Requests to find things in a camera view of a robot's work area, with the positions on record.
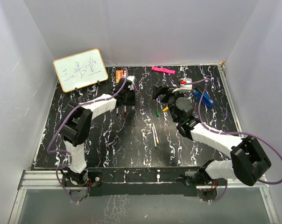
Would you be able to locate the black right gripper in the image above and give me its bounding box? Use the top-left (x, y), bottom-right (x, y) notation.
top-left (153, 84), bottom-right (185, 123)

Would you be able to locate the white pen with yellow end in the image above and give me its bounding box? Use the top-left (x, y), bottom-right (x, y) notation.
top-left (153, 123), bottom-right (159, 145)

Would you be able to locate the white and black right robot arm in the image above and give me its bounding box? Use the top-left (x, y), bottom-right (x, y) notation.
top-left (152, 85), bottom-right (271, 186)

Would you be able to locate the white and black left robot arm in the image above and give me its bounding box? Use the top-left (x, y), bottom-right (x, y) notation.
top-left (60, 77), bottom-right (136, 186)

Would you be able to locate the white pen with green end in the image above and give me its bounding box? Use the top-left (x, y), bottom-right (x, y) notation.
top-left (152, 126), bottom-right (157, 148)

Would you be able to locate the orange spiral notebook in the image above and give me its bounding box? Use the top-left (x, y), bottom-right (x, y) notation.
top-left (115, 70), bottom-right (127, 84)

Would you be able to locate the blue stapler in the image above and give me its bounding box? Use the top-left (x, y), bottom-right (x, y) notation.
top-left (193, 87), bottom-right (214, 108)

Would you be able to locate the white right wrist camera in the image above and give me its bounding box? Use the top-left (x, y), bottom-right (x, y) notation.
top-left (172, 78), bottom-right (192, 93)

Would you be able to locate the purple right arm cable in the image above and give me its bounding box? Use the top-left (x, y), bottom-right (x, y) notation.
top-left (185, 78), bottom-right (282, 203)

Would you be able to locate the small whiteboard with wooden frame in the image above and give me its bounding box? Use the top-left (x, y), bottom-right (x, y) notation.
top-left (53, 49), bottom-right (108, 93)

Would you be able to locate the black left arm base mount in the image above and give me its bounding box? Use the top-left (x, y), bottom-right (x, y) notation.
top-left (61, 171), bottom-right (103, 197)

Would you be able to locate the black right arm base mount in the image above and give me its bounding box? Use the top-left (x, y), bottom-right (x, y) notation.
top-left (175, 171), bottom-right (219, 192)

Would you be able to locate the aluminium front rail frame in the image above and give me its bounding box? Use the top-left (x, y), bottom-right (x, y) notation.
top-left (9, 170), bottom-right (279, 224)

